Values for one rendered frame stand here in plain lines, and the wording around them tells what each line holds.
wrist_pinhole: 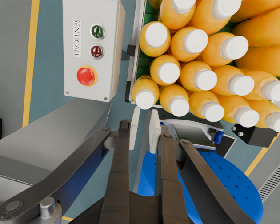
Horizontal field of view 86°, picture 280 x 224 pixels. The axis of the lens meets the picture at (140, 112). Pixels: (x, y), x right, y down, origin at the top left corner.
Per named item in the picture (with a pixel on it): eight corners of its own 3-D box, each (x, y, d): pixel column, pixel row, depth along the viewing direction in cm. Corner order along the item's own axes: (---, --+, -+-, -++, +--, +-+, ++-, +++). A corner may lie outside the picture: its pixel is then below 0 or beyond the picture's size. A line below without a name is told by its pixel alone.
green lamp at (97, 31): (92, 37, 29) (90, 36, 27) (92, 24, 28) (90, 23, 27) (103, 39, 29) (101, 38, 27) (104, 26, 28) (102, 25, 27)
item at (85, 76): (78, 83, 32) (76, 84, 30) (78, 66, 30) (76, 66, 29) (95, 86, 32) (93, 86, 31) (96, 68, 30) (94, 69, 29)
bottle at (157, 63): (156, 51, 47) (162, 47, 29) (175, 63, 48) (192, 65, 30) (145, 72, 49) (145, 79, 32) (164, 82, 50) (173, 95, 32)
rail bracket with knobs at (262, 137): (224, 129, 55) (241, 144, 46) (231, 111, 53) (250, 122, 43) (250, 133, 55) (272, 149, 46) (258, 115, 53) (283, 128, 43)
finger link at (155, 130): (154, 129, 16) (162, 130, 16) (152, 108, 22) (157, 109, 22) (149, 153, 17) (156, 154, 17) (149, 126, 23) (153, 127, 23)
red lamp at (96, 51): (91, 57, 30) (89, 56, 29) (91, 45, 29) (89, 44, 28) (102, 58, 30) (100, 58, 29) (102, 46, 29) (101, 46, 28)
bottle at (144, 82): (158, 92, 51) (163, 109, 34) (138, 97, 52) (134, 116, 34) (153, 71, 49) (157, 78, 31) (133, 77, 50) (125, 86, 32)
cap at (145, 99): (155, 104, 34) (156, 106, 32) (138, 108, 34) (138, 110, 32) (151, 87, 32) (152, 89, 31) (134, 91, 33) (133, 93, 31)
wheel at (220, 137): (211, 143, 49) (218, 146, 48) (216, 131, 48) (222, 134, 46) (215, 139, 52) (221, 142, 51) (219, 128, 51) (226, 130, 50)
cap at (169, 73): (165, 58, 30) (166, 58, 29) (181, 68, 31) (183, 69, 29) (155, 76, 31) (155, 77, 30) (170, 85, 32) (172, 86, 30)
